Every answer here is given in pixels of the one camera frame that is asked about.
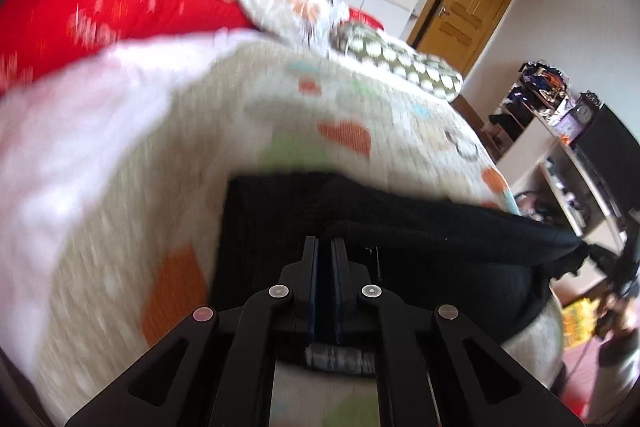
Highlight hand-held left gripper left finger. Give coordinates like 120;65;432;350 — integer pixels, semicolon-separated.
65;236;319;427

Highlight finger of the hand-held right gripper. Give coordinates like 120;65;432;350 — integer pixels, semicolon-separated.
586;243;621;280

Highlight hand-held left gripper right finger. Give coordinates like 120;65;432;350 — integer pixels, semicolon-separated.
330;237;587;427

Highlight black pants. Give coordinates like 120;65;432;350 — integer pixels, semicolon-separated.
207;172;590;365

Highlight person's right forearm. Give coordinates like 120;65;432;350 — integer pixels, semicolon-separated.
597;329;640;420

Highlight yellow packet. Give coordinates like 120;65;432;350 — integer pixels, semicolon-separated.
561;297;608;349

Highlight black television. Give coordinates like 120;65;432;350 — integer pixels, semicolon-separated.
575;104;640;220

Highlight white shelf unit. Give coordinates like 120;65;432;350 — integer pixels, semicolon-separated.
482;97;636;293

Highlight purple box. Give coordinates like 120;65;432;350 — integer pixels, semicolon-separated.
550;107;587;138

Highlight small dark clock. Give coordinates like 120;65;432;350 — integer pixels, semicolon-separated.
575;92;607;124

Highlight dark cloth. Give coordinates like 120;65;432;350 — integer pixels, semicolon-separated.
487;111;523;145

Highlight printed heart quilt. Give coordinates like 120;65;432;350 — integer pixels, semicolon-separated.
30;41;566;427

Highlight pile of colourful clothes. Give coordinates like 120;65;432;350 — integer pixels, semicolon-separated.
517;61;572;102

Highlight green polka dot pillow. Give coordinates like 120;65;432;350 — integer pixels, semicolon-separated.
332;21;463;102

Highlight wooden door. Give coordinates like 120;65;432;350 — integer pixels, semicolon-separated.
407;0;523;78

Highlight white printed pillow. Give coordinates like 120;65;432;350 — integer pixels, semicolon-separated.
200;0;351;58

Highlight red blanket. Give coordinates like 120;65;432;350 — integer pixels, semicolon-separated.
0;0;383;95

